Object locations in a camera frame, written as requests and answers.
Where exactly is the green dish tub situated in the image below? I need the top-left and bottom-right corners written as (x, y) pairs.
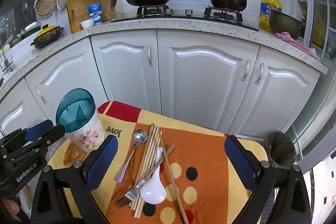
top-left (16, 21), bottom-right (40, 41)

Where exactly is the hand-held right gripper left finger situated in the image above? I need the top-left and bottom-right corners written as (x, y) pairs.
top-left (30, 134), bottom-right (119, 224)

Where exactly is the yellow lidded casserole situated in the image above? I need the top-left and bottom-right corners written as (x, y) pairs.
top-left (30, 25), bottom-right (64, 49)

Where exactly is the wooden cutting board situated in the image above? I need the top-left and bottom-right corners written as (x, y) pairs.
top-left (66, 0), bottom-right (102, 33)

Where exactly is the wooden chopstick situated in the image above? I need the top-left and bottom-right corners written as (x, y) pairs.
top-left (133, 125), bottom-right (158, 215)
top-left (130, 123), bottom-right (155, 211)
top-left (136, 126), bottom-right (160, 217)
top-left (139, 130), bottom-right (163, 218)
top-left (136, 144), bottom-right (176, 183)
top-left (157, 130), bottom-right (189, 224)

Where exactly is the kitchen window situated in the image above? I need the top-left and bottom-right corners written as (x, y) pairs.
top-left (0, 0), bottom-right (40, 51)

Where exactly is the person's left hand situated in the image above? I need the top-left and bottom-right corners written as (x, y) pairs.
top-left (0, 198), bottom-right (23, 222)

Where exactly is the pink cloth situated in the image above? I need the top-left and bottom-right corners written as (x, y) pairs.
top-left (274, 32), bottom-right (318, 57)

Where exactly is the metal faucet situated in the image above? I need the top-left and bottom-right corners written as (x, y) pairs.
top-left (0, 54), bottom-right (14, 74)

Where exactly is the black gas stove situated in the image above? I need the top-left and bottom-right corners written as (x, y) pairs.
top-left (110, 5), bottom-right (260, 31)

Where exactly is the blue white bag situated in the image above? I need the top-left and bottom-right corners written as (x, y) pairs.
top-left (87, 3), bottom-right (103, 25)

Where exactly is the white cabinet door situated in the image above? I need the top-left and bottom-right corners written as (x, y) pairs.
top-left (227, 46), bottom-right (321, 138)
top-left (157, 29), bottom-right (260, 135)
top-left (0, 77), bottom-right (57, 136)
top-left (24, 38), bottom-right (112, 125)
top-left (90, 29), bottom-right (162, 115)

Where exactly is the white-framed glass door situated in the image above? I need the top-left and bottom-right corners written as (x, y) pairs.
top-left (289, 0), bottom-right (336, 164)

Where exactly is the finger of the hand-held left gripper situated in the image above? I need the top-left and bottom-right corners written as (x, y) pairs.
top-left (28, 125), bottom-right (66, 155)
top-left (0, 120), bottom-right (53, 152)

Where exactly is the dark metal bowl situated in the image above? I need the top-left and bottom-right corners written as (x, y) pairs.
top-left (269, 10), bottom-right (302, 41)

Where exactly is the floral utensil holder teal lid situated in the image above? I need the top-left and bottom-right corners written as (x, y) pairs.
top-left (56, 88), bottom-right (107, 153)

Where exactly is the yellow cooking oil bottle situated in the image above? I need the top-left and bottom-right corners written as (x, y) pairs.
top-left (259, 0), bottom-right (282, 33)

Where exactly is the orange yellow printed mat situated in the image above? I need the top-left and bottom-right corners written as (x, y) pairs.
top-left (47, 101), bottom-right (271, 224)

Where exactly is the dark waste bin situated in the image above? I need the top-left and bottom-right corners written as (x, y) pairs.
top-left (263, 131), bottom-right (298, 169)

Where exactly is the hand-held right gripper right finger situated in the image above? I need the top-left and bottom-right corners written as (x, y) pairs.
top-left (224, 135), bottom-right (314, 224)

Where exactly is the white ceramic spoon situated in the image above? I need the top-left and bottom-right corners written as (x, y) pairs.
top-left (140, 147), bottom-right (167, 205)

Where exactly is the wooden knife block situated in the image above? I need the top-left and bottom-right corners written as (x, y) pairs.
top-left (101, 0), bottom-right (118, 22)

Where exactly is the bamboo steamer tray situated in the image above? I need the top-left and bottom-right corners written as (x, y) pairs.
top-left (34, 0), bottom-right (57, 16)

